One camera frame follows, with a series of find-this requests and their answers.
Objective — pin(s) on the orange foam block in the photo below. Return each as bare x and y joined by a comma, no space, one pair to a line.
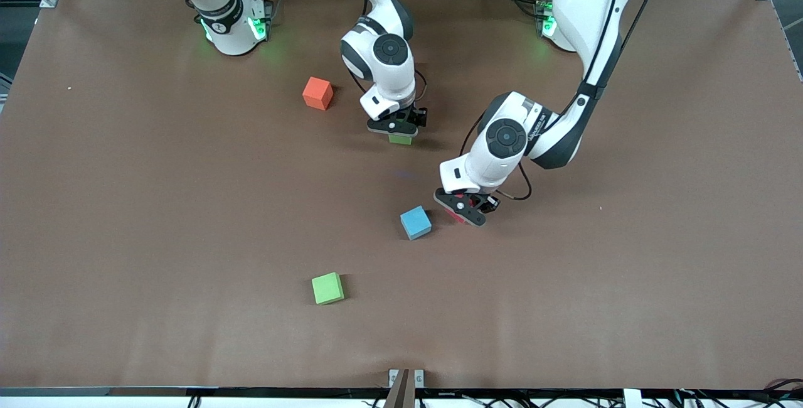
317,93

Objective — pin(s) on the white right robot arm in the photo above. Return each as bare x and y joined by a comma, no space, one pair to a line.
232,37

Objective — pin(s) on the green foam block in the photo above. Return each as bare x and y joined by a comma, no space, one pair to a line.
400,140
328,288

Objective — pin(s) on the white label sticker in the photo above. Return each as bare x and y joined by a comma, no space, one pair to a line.
632,398

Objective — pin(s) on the red foam block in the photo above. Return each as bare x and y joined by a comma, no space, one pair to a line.
460,218

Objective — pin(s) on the brown camera pole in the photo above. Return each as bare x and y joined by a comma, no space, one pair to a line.
401,395

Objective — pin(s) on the blue foam block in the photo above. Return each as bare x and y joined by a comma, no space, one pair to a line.
416,223

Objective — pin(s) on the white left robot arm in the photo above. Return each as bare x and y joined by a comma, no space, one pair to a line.
590,6

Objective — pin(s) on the brown table cover sheet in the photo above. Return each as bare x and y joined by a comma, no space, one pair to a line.
564,301

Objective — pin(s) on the grey metal bracket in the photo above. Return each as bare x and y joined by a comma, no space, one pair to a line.
419,378

